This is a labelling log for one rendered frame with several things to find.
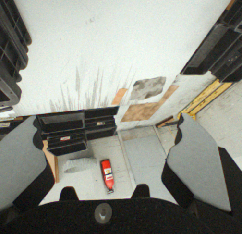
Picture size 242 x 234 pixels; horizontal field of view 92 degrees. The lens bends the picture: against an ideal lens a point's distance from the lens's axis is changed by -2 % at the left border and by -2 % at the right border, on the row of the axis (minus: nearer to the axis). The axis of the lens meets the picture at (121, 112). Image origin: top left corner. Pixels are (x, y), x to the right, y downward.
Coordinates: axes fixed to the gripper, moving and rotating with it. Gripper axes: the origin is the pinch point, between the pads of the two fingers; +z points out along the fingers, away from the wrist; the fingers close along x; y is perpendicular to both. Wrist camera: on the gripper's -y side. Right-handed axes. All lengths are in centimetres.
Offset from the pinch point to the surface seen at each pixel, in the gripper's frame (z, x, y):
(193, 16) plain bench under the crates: 40, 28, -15
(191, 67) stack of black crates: 103, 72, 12
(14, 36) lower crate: 17.8, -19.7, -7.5
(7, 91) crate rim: 9.1, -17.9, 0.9
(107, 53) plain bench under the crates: 38.2, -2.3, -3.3
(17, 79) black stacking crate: 14.6, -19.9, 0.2
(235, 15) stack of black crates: 66, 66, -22
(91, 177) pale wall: 129, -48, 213
